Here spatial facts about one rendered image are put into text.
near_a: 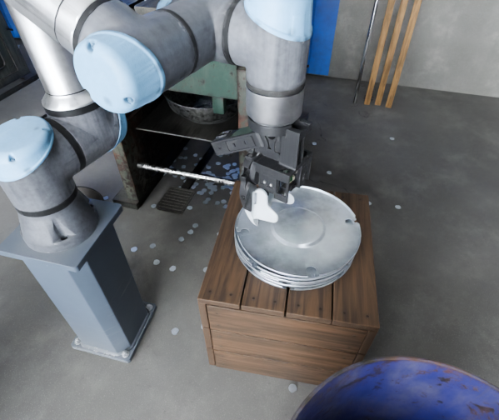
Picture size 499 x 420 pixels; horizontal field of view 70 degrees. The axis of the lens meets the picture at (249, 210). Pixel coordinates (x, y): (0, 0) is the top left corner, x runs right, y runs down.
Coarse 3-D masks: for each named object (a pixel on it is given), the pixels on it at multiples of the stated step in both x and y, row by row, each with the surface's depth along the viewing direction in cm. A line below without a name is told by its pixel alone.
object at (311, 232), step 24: (312, 192) 93; (240, 216) 87; (288, 216) 86; (312, 216) 86; (336, 216) 87; (240, 240) 81; (264, 240) 81; (288, 240) 81; (312, 240) 81; (336, 240) 81; (360, 240) 81; (264, 264) 77; (288, 264) 77; (312, 264) 77; (336, 264) 77
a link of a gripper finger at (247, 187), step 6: (246, 174) 54; (246, 180) 54; (240, 186) 55; (246, 186) 54; (252, 186) 55; (240, 192) 55; (246, 192) 55; (240, 198) 56; (246, 198) 55; (246, 204) 58
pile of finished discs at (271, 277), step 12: (240, 252) 81; (252, 264) 79; (348, 264) 79; (264, 276) 77; (276, 276) 75; (312, 276) 75; (324, 276) 75; (336, 276) 78; (300, 288) 77; (312, 288) 77
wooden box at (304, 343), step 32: (224, 224) 91; (224, 256) 84; (224, 288) 77; (256, 288) 77; (320, 288) 77; (352, 288) 77; (224, 320) 80; (256, 320) 78; (288, 320) 75; (320, 320) 73; (352, 320) 72; (224, 352) 92; (256, 352) 89; (288, 352) 86; (320, 352) 83; (352, 352) 80
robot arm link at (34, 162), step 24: (24, 120) 64; (48, 120) 66; (0, 144) 60; (24, 144) 59; (48, 144) 62; (72, 144) 66; (0, 168) 59; (24, 168) 60; (48, 168) 63; (72, 168) 68; (24, 192) 63; (48, 192) 65
